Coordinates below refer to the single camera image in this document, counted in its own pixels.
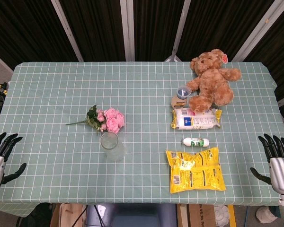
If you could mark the cream bottle with blue cap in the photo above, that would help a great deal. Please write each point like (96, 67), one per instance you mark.
(181, 95)

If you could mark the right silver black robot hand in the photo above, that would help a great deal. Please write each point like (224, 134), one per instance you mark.
(280, 170)

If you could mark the white plastic bag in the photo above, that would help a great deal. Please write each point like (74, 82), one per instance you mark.
(221, 215)

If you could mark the brown cardboard box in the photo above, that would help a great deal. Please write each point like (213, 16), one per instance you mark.
(201, 216)

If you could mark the white crumpled object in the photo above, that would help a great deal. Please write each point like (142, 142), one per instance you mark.
(266, 214)

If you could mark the clear glass cup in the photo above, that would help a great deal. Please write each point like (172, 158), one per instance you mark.
(111, 146)

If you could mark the brown teddy bear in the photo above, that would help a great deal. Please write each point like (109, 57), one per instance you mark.
(213, 81)

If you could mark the yellow chip bag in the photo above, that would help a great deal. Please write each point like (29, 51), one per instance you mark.
(195, 170)

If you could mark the wooden board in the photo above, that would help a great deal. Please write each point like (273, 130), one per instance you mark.
(66, 215)

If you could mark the green grid-patterned table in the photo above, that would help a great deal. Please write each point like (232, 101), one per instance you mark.
(137, 132)

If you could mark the small white green bottle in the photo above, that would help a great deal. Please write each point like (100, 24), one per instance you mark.
(195, 142)

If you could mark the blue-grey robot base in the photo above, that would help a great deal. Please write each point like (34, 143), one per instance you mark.
(132, 215)

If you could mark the white wet wipes pack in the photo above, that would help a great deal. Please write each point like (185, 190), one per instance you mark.
(195, 119)

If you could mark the pink rose bouquet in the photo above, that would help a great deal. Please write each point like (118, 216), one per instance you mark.
(107, 119)

